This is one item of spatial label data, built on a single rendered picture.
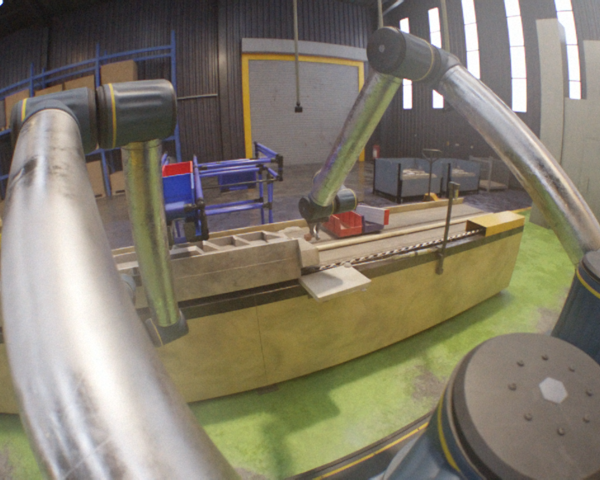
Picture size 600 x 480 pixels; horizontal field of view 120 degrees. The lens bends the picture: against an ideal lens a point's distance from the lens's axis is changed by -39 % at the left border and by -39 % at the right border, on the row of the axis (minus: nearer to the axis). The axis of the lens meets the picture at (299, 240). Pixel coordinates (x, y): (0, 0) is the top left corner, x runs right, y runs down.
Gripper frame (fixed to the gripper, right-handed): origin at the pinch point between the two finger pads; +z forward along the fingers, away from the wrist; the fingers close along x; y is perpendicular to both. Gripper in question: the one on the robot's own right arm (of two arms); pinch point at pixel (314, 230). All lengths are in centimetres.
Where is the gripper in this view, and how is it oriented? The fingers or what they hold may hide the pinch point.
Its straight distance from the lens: 166.7
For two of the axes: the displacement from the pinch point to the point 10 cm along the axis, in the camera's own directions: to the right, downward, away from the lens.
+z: -1.3, 6.9, 7.1
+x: -9.3, 1.6, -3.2
